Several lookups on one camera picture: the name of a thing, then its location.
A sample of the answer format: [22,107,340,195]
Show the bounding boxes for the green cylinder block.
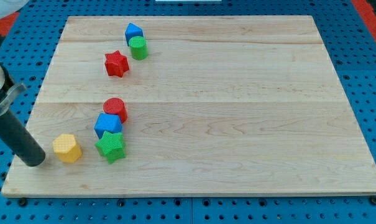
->
[129,36,149,60]

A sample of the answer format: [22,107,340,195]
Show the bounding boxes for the blue pentagon block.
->
[124,23,144,45]

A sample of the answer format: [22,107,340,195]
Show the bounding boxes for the wooden board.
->
[2,16,376,198]

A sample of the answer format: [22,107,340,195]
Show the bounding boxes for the green star block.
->
[95,131,126,164]

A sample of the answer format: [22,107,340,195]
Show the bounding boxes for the blue cube block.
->
[94,113,123,139]

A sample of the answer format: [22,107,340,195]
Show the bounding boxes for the yellow hexagon block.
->
[52,134,83,163]

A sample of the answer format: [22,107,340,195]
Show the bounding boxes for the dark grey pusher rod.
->
[0,110,46,167]

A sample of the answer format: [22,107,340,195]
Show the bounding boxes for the red cylinder block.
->
[103,98,128,123]

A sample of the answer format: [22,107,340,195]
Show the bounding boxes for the red star block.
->
[104,50,129,78]

